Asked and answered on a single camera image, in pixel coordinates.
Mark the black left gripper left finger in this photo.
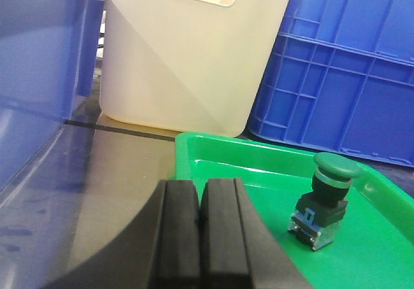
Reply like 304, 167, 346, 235
46, 180, 201, 288

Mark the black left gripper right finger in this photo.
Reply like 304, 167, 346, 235
200, 178, 311, 288

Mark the green mushroom push button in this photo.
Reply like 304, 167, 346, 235
288, 152, 364, 251

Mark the green plastic tray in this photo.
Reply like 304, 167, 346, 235
175, 133, 413, 288

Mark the cream plastic basket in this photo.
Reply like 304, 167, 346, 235
100, 0, 289, 137

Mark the blue plastic crate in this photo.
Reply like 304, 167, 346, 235
247, 0, 413, 167

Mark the blue bin left foreground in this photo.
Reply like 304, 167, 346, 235
1, 0, 105, 186

